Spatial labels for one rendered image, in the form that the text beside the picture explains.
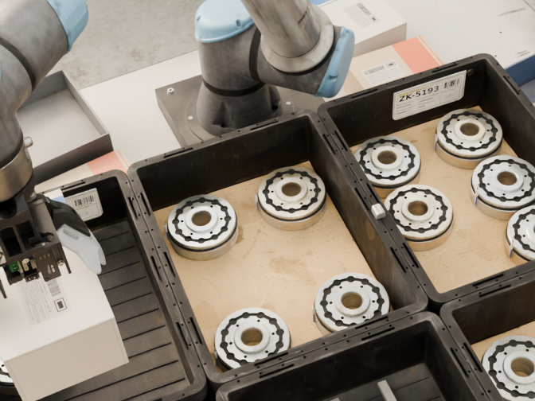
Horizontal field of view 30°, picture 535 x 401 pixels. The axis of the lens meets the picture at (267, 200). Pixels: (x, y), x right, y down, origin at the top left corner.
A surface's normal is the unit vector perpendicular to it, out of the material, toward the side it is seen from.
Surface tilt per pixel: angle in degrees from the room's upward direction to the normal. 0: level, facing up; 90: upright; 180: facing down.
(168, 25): 0
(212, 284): 0
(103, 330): 90
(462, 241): 0
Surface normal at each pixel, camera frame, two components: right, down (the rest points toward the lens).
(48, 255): 0.41, 0.68
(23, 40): 0.56, -0.28
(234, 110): -0.11, 0.47
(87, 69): -0.07, -0.65
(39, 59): 0.88, 0.18
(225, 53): -0.35, 0.57
